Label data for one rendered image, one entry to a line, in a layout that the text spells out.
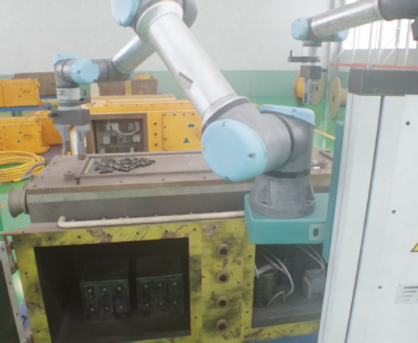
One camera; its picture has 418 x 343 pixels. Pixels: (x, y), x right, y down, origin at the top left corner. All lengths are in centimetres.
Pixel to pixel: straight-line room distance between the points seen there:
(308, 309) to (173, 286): 60
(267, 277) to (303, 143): 93
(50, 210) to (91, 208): 15
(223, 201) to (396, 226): 77
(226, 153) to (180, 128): 331
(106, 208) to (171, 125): 266
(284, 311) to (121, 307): 71
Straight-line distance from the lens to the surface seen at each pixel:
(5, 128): 758
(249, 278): 148
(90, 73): 117
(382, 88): 67
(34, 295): 151
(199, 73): 73
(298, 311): 170
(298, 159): 78
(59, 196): 138
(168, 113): 393
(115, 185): 134
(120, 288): 169
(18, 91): 1026
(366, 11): 120
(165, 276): 167
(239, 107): 68
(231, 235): 137
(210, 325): 158
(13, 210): 155
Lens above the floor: 180
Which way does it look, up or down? 18 degrees down
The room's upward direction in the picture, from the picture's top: straight up
